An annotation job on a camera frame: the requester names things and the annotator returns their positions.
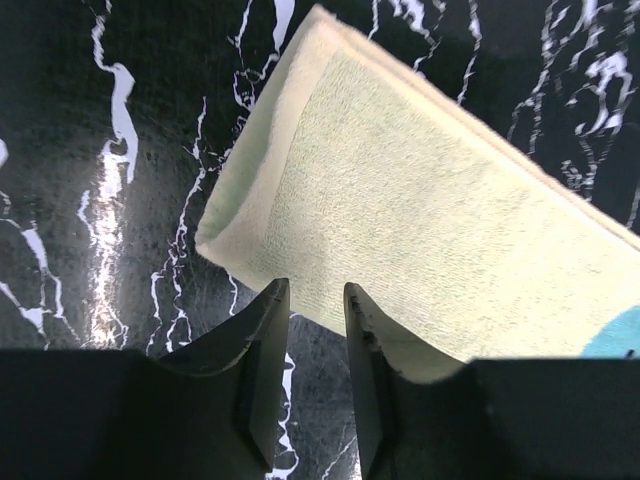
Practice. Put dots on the black marble pattern mat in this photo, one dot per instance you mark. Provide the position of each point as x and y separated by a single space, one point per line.
117 118

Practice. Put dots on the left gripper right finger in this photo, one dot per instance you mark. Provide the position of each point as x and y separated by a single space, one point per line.
422 414

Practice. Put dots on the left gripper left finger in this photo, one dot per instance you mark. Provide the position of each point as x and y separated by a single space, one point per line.
208 410

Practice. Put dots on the teal and yellow towel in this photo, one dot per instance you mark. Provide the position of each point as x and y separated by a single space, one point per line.
351 168

